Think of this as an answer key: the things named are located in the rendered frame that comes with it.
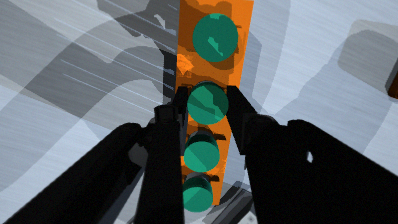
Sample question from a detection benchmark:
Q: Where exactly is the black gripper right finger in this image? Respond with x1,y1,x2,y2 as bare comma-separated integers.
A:
226,85,398,224

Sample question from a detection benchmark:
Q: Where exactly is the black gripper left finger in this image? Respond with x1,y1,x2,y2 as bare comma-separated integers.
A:
3,86,189,224

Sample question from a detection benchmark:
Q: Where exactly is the orange multimeter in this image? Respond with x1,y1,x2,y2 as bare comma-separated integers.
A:
388,72,398,99

